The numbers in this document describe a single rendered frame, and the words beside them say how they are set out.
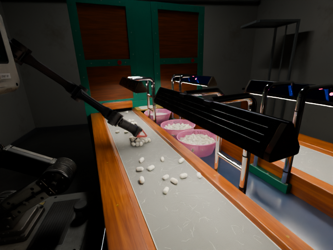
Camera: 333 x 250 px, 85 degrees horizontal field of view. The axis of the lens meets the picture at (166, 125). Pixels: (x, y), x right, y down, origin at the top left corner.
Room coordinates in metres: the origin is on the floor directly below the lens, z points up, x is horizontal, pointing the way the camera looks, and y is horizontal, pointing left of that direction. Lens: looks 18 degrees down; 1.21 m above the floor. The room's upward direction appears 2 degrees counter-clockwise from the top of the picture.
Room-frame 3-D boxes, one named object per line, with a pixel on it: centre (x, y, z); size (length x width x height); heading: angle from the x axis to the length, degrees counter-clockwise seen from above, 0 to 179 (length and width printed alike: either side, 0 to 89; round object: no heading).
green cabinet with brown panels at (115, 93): (2.29, 0.27, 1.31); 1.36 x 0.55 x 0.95; 113
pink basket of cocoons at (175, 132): (1.34, -0.09, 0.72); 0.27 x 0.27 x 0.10
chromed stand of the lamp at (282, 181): (0.76, -0.54, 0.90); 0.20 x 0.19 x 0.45; 23
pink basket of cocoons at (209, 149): (1.08, -0.20, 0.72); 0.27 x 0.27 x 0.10
